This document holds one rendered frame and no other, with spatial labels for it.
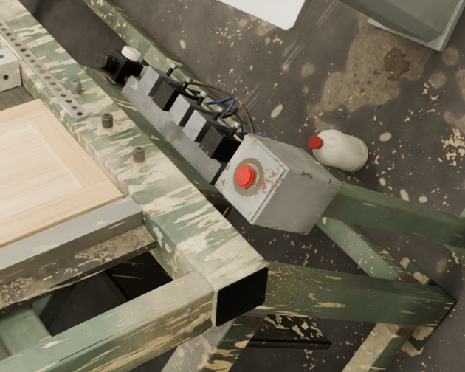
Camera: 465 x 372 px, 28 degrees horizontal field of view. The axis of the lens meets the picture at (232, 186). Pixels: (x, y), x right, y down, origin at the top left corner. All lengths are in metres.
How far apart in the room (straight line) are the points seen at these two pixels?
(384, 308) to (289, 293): 0.38
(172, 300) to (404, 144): 1.09
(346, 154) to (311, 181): 0.87
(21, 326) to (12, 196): 0.29
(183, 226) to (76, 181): 0.27
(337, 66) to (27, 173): 1.11
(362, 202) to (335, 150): 0.64
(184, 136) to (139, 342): 0.54
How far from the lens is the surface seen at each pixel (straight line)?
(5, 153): 1.98
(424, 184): 2.48
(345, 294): 1.97
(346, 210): 1.81
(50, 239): 1.75
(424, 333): 2.43
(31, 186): 1.90
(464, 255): 2.39
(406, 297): 2.18
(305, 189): 1.62
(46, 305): 3.13
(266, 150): 1.59
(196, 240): 1.73
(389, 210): 1.92
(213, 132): 1.90
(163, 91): 2.02
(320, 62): 2.74
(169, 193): 1.82
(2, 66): 2.15
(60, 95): 2.06
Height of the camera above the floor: 2.16
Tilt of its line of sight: 49 degrees down
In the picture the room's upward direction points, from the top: 76 degrees counter-clockwise
